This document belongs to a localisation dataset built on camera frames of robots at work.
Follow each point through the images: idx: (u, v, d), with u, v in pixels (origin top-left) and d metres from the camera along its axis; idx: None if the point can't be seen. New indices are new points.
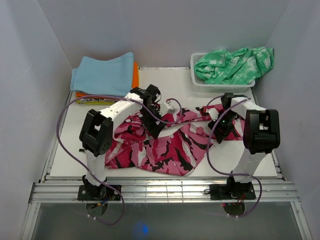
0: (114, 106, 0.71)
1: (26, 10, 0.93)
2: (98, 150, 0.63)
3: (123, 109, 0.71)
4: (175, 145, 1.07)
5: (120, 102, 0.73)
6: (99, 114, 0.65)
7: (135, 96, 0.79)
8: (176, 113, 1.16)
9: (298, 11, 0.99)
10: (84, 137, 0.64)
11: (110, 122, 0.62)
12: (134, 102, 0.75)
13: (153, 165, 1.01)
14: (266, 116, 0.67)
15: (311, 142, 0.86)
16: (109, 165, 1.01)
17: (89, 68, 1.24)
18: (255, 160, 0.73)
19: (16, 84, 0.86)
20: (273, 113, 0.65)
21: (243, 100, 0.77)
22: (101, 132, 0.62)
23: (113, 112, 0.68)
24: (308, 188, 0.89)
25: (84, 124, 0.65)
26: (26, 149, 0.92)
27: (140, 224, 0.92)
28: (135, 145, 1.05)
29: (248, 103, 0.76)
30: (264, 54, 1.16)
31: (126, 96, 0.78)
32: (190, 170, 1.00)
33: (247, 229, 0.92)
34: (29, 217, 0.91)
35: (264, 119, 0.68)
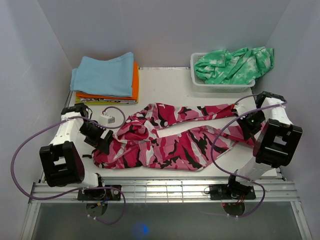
0: (60, 132, 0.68)
1: (26, 10, 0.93)
2: (77, 177, 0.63)
3: (71, 129, 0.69)
4: (183, 145, 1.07)
5: (62, 125, 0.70)
6: (52, 147, 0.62)
7: (71, 113, 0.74)
8: (177, 112, 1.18)
9: (298, 11, 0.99)
10: (57, 176, 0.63)
11: (68, 145, 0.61)
12: (74, 118, 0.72)
13: (161, 163, 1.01)
14: (288, 131, 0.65)
15: (311, 142, 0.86)
16: (116, 166, 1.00)
17: (89, 68, 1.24)
18: (259, 169, 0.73)
19: (16, 84, 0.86)
20: (296, 130, 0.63)
21: (274, 105, 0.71)
22: (68, 159, 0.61)
23: (64, 137, 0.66)
24: (308, 188, 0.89)
25: (45, 167, 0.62)
26: (26, 150, 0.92)
27: (140, 224, 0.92)
28: (142, 145, 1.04)
29: (278, 111, 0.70)
30: (264, 54, 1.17)
31: (61, 119, 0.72)
32: (199, 168, 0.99)
33: (247, 229, 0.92)
34: (29, 217, 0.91)
35: (285, 133, 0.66)
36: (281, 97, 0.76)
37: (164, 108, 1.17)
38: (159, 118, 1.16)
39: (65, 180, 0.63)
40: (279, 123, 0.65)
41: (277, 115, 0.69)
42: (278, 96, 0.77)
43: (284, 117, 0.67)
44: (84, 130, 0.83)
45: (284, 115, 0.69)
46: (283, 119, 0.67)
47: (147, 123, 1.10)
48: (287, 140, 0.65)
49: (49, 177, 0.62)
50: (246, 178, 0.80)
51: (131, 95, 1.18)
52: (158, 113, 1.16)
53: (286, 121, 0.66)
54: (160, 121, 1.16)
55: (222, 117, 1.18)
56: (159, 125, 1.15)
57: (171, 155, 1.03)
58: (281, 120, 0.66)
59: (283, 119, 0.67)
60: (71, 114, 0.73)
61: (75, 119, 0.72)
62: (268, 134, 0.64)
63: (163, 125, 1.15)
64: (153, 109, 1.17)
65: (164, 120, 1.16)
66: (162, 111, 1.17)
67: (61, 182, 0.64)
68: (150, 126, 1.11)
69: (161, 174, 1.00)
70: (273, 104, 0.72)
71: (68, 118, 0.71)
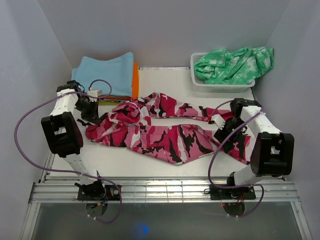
0: (58, 105, 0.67)
1: (26, 11, 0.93)
2: (77, 143, 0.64)
3: (68, 101, 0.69)
4: (170, 137, 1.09)
5: (59, 100, 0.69)
6: (52, 118, 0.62)
7: (66, 90, 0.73)
8: (179, 106, 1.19)
9: (298, 11, 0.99)
10: (59, 144, 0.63)
11: (68, 115, 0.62)
12: (69, 94, 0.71)
13: (144, 148, 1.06)
14: (280, 139, 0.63)
15: (311, 142, 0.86)
16: (102, 141, 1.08)
17: (89, 68, 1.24)
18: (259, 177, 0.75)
19: (16, 85, 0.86)
20: (288, 137, 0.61)
21: (255, 114, 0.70)
22: (69, 128, 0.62)
23: (62, 109, 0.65)
24: (308, 188, 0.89)
25: (46, 136, 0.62)
26: (26, 150, 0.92)
27: (140, 225, 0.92)
28: (131, 128, 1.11)
29: (262, 120, 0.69)
30: (264, 54, 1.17)
31: (57, 95, 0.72)
32: (178, 162, 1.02)
33: (247, 229, 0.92)
34: (29, 216, 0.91)
35: (277, 142, 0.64)
36: (257, 102, 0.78)
37: (167, 99, 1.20)
38: (159, 108, 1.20)
39: (67, 148, 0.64)
40: (269, 134, 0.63)
41: (263, 125, 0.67)
42: (253, 102, 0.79)
43: (271, 126, 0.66)
44: (79, 106, 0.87)
45: (270, 123, 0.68)
46: (271, 128, 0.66)
47: (142, 108, 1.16)
48: (281, 149, 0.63)
49: (52, 145, 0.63)
50: (248, 184, 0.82)
51: (131, 95, 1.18)
52: (160, 103, 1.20)
53: (275, 130, 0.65)
54: (159, 110, 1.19)
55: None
56: (157, 114, 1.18)
57: (156, 143, 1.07)
58: (269, 130, 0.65)
59: (269, 128, 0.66)
60: (66, 90, 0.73)
61: (70, 94, 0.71)
62: (262, 149, 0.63)
63: (160, 115, 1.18)
64: (156, 98, 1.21)
65: (163, 111, 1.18)
66: (163, 101, 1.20)
67: (62, 151, 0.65)
68: (145, 111, 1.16)
69: (161, 174, 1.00)
70: (254, 114, 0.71)
71: (64, 93, 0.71)
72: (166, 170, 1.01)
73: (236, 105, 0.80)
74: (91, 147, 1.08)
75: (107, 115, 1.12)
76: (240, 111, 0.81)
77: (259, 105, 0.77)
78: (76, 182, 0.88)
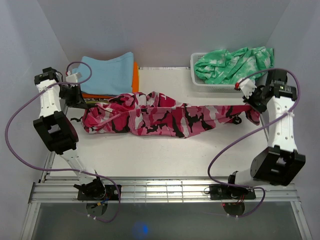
0: (44, 103, 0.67)
1: (26, 10, 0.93)
2: (73, 137, 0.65)
3: (53, 98, 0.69)
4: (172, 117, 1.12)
5: (43, 96, 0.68)
6: (44, 119, 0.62)
7: (46, 82, 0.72)
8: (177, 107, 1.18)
9: (298, 12, 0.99)
10: (55, 142, 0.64)
11: (60, 114, 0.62)
12: (52, 87, 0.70)
13: (148, 127, 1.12)
14: (290, 155, 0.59)
15: (311, 142, 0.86)
16: (104, 127, 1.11)
17: (90, 68, 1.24)
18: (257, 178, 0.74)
19: (16, 85, 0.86)
20: (299, 159, 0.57)
21: (281, 116, 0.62)
22: (63, 125, 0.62)
23: (51, 107, 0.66)
24: (308, 187, 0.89)
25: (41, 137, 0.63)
26: (25, 149, 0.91)
27: (140, 224, 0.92)
28: (132, 112, 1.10)
29: (283, 128, 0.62)
30: (264, 54, 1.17)
31: (39, 90, 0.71)
32: (181, 136, 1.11)
33: (247, 229, 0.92)
34: (29, 216, 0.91)
35: (287, 157, 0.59)
36: (293, 95, 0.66)
37: (165, 100, 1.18)
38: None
39: (64, 144, 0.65)
40: (278, 149, 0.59)
41: (280, 134, 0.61)
42: (290, 89, 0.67)
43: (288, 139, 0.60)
44: (61, 94, 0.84)
45: (289, 134, 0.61)
46: (287, 141, 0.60)
47: (140, 96, 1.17)
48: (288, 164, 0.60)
49: (49, 145, 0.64)
50: (245, 185, 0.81)
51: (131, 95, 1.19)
52: (158, 104, 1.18)
53: (288, 146, 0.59)
54: None
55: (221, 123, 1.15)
56: None
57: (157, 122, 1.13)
58: (285, 144, 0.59)
59: (286, 141, 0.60)
60: (46, 82, 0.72)
61: (53, 87, 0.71)
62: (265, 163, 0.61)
63: None
64: (155, 98, 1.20)
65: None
66: (162, 101, 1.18)
67: (59, 148, 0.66)
68: (142, 99, 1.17)
69: (161, 174, 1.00)
70: (280, 115, 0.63)
71: (46, 87, 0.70)
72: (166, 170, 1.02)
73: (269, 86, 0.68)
74: (91, 147, 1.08)
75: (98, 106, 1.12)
76: (270, 96, 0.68)
77: (294, 100, 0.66)
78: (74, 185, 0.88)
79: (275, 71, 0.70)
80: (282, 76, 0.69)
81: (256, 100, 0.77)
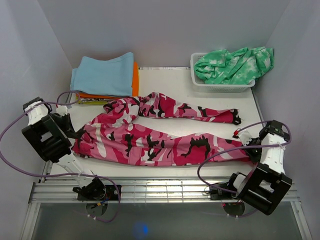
0: (32, 115, 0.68)
1: (26, 11, 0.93)
2: (66, 142, 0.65)
3: (41, 110, 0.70)
4: (175, 160, 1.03)
5: (30, 111, 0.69)
6: (33, 126, 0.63)
7: (34, 102, 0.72)
8: (177, 106, 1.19)
9: (298, 11, 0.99)
10: (48, 149, 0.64)
11: (47, 117, 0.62)
12: (39, 103, 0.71)
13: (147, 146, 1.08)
14: (278, 179, 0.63)
15: (311, 142, 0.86)
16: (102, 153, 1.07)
17: (90, 68, 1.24)
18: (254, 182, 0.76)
19: (17, 85, 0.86)
20: (286, 181, 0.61)
21: (273, 145, 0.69)
22: (52, 130, 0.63)
23: (38, 116, 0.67)
24: (309, 188, 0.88)
25: (34, 145, 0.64)
26: (25, 150, 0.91)
27: (140, 224, 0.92)
28: (134, 152, 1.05)
29: (273, 153, 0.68)
30: (264, 54, 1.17)
31: (26, 109, 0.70)
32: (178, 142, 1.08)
33: (247, 229, 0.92)
34: (29, 216, 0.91)
35: (274, 181, 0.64)
36: (286, 136, 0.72)
37: (166, 99, 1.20)
38: (158, 108, 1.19)
39: (58, 149, 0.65)
40: (268, 169, 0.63)
41: (271, 158, 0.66)
42: (284, 133, 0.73)
43: (277, 163, 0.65)
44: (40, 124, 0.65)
45: (279, 160, 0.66)
46: (276, 164, 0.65)
47: (132, 106, 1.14)
48: (275, 188, 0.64)
49: (42, 153, 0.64)
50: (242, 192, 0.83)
51: (131, 95, 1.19)
52: (159, 103, 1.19)
53: (278, 169, 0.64)
54: (158, 110, 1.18)
55: (221, 122, 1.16)
56: (156, 115, 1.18)
57: (158, 150, 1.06)
58: (273, 166, 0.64)
59: (276, 164, 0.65)
60: (34, 102, 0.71)
61: (40, 103, 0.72)
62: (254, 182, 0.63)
63: (159, 115, 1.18)
64: (155, 98, 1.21)
65: (162, 111, 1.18)
66: (163, 101, 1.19)
67: (54, 154, 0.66)
68: (134, 108, 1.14)
69: (161, 174, 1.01)
70: (272, 144, 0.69)
71: (33, 105, 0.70)
72: (166, 170, 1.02)
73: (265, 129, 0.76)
74: None
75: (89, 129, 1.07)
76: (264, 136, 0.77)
77: (287, 139, 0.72)
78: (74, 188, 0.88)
79: (272, 121, 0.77)
80: (277, 125, 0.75)
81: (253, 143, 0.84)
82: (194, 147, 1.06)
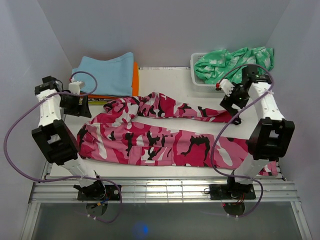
0: (44, 112, 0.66)
1: (26, 11, 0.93)
2: (74, 149, 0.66)
3: (53, 106, 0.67)
4: (175, 159, 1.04)
5: (42, 105, 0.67)
6: (43, 128, 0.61)
7: (46, 91, 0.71)
8: (177, 106, 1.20)
9: (298, 12, 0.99)
10: (55, 153, 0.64)
11: (60, 123, 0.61)
12: (52, 96, 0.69)
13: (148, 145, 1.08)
14: (280, 125, 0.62)
15: (311, 142, 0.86)
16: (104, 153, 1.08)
17: (90, 68, 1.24)
18: (257, 165, 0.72)
19: (17, 85, 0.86)
20: (289, 125, 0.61)
21: (264, 94, 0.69)
22: (63, 136, 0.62)
23: (50, 116, 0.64)
24: (309, 188, 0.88)
25: (42, 147, 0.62)
26: (25, 150, 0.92)
27: (140, 224, 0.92)
28: (134, 150, 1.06)
29: (268, 103, 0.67)
30: (264, 54, 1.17)
31: (40, 99, 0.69)
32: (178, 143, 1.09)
33: (247, 229, 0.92)
34: (29, 216, 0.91)
35: (277, 127, 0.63)
36: (268, 79, 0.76)
37: (165, 100, 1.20)
38: (158, 108, 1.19)
39: (65, 154, 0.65)
40: (270, 120, 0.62)
41: (268, 109, 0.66)
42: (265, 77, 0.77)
43: (275, 111, 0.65)
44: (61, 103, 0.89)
45: (275, 108, 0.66)
46: (274, 113, 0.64)
47: (131, 106, 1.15)
48: (281, 133, 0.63)
49: (49, 155, 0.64)
50: (246, 177, 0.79)
51: (131, 95, 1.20)
52: (159, 104, 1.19)
53: (278, 116, 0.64)
54: (158, 110, 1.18)
55: (221, 123, 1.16)
56: (156, 115, 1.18)
57: (158, 148, 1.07)
58: (272, 116, 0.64)
59: (274, 113, 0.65)
60: (47, 92, 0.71)
61: (53, 96, 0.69)
62: (263, 135, 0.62)
63: (159, 115, 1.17)
64: (155, 98, 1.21)
65: (162, 111, 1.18)
66: (163, 101, 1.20)
67: (60, 158, 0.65)
68: (133, 108, 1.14)
69: (161, 174, 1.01)
70: (261, 94, 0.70)
71: (46, 97, 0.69)
72: (166, 170, 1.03)
73: (246, 78, 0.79)
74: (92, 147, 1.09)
75: (89, 129, 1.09)
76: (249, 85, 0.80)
77: (269, 82, 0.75)
78: (75, 184, 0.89)
79: (248, 66, 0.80)
80: (255, 69, 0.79)
81: (237, 95, 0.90)
82: (194, 146, 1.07)
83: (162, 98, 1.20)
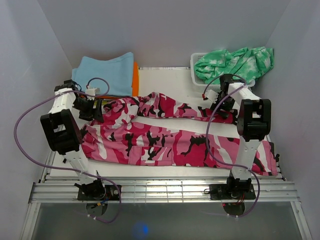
0: (56, 103, 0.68)
1: (26, 11, 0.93)
2: (77, 140, 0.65)
3: (66, 100, 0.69)
4: (175, 159, 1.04)
5: (57, 98, 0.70)
6: (52, 116, 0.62)
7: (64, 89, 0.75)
8: (177, 106, 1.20)
9: (298, 12, 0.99)
10: (58, 141, 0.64)
11: (67, 112, 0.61)
12: (67, 92, 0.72)
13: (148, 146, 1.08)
14: (260, 105, 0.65)
15: (311, 142, 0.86)
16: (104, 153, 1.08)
17: (90, 68, 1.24)
18: (250, 148, 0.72)
19: (17, 85, 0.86)
20: (266, 102, 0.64)
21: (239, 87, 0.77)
22: (68, 125, 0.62)
23: (61, 106, 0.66)
24: (309, 188, 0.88)
25: (46, 134, 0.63)
26: (25, 149, 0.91)
27: (140, 224, 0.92)
28: (134, 150, 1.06)
29: (246, 91, 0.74)
30: (264, 54, 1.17)
31: (56, 94, 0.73)
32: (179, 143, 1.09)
33: (247, 229, 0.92)
34: (29, 216, 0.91)
35: (257, 108, 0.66)
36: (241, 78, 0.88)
37: (166, 99, 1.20)
38: (158, 108, 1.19)
39: (67, 145, 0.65)
40: (250, 101, 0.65)
41: (246, 95, 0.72)
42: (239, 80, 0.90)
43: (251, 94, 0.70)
44: (76, 105, 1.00)
45: (252, 93, 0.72)
46: (252, 96, 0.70)
47: (131, 106, 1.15)
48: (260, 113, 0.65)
49: (52, 143, 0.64)
50: (244, 166, 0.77)
51: (131, 95, 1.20)
52: (159, 103, 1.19)
53: (256, 98, 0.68)
54: (158, 110, 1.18)
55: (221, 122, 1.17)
56: (157, 115, 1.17)
57: (158, 148, 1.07)
58: (251, 99, 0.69)
59: (252, 96, 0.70)
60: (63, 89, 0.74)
61: (68, 93, 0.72)
62: (247, 113, 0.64)
63: (160, 115, 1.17)
64: (155, 98, 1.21)
65: (162, 111, 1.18)
66: (163, 101, 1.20)
67: (62, 148, 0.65)
68: (133, 108, 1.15)
69: (161, 174, 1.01)
70: (237, 87, 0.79)
71: (61, 92, 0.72)
72: (166, 170, 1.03)
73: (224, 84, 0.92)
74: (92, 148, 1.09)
75: (89, 130, 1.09)
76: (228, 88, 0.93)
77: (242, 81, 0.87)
78: (76, 183, 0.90)
79: (223, 76, 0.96)
80: (229, 77, 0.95)
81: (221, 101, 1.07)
82: (194, 147, 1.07)
83: (162, 98, 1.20)
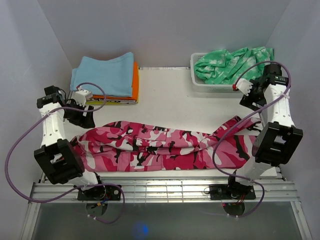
0: (47, 130, 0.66)
1: (26, 11, 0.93)
2: (79, 169, 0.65)
3: (57, 124, 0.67)
4: (164, 164, 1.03)
5: (46, 121, 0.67)
6: (46, 148, 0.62)
7: (50, 105, 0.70)
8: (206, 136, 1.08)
9: (298, 12, 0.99)
10: (59, 173, 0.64)
11: (63, 144, 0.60)
12: (55, 110, 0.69)
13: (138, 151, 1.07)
14: (289, 132, 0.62)
15: (312, 142, 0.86)
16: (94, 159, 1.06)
17: (90, 68, 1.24)
18: (258, 168, 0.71)
19: (17, 85, 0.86)
20: (296, 133, 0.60)
21: (278, 98, 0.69)
22: (67, 156, 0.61)
23: (54, 134, 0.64)
24: (309, 188, 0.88)
25: (45, 169, 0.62)
26: (25, 149, 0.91)
27: (140, 224, 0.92)
28: (122, 155, 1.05)
29: (280, 106, 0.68)
30: (264, 54, 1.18)
31: (42, 114, 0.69)
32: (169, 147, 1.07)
33: (247, 229, 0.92)
34: (29, 217, 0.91)
35: (285, 133, 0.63)
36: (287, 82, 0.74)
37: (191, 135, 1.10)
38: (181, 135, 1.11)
39: (70, 173, 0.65)
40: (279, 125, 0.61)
41: (279, 113, 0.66)
42: (285, 79, 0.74)
43: (286, 116, 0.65)
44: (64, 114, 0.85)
45: (286, 113, 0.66)
46: (285, 118, 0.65)
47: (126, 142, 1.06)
48: (287, 140, 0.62)
49: (53, 176, 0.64)
50: (246, 178, 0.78)
51: (131, 95, 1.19)
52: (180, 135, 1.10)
53: (287, 122, 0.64)
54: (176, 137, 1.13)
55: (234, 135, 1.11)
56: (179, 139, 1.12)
57: (147, 153, 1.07)
58: (282, 121, 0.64)
59: (285, 118, 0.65)
60: (50, 106, 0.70)
61: (57, 110, 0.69)
62: (269, 140, 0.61)
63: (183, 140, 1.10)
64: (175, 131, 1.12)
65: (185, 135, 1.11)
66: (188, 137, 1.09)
67: (65, 178, 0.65)
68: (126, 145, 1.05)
69: (161, 174, 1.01)
70: (277, 97, 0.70)
71: (49, 112, 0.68)
72: (166, 171, 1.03)
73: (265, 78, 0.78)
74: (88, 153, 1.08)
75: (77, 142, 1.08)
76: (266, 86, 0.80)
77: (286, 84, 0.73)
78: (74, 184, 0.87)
79: (269, 65, 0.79)
80: (276, 69, 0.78)
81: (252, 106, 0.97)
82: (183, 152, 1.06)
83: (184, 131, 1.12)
